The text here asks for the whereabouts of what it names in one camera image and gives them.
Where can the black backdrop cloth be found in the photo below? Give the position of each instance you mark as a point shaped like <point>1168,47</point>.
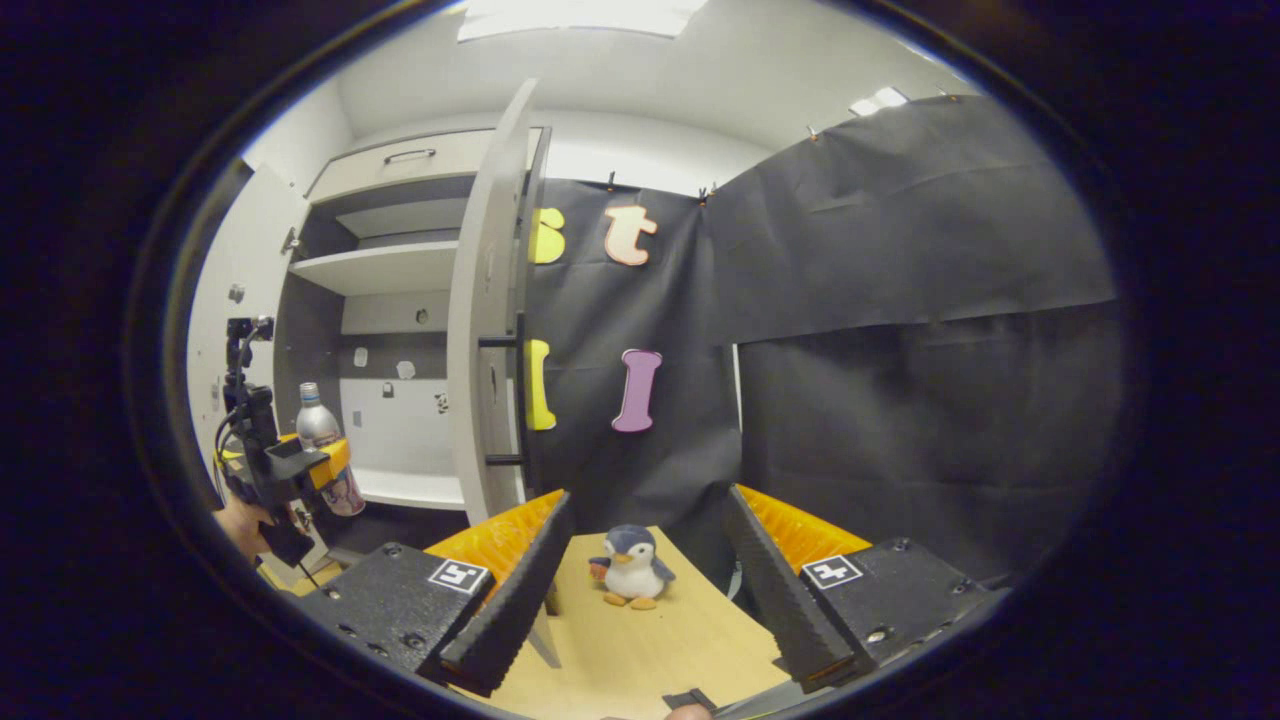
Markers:
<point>900,300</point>

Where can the small ceiling light panel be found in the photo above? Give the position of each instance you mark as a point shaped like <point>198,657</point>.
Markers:
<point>878,100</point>

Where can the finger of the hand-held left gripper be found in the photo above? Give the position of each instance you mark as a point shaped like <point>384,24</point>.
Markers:
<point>295,470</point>

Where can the metal cabinet door hinge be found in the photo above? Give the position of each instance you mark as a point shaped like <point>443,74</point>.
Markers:
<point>291,239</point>

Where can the large ceiling light panel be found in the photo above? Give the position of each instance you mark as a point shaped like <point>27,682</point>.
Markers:
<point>580,15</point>

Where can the white cabinet door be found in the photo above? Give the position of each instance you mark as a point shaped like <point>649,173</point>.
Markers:
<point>480,300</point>
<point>215,330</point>

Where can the penguin plush toy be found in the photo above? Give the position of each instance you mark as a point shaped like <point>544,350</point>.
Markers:
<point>632,570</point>

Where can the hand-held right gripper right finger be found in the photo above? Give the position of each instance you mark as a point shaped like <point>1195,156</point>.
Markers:
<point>775,590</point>

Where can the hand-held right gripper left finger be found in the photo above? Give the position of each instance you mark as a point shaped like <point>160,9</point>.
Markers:
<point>520,590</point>

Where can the silver bottle with purple label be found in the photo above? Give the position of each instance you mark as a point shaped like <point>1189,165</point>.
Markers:
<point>317,420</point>

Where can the small black flat object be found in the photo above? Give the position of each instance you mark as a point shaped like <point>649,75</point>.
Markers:
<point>688,698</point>

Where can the white cabinet with grey interior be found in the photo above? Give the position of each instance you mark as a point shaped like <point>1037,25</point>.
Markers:
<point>390,270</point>

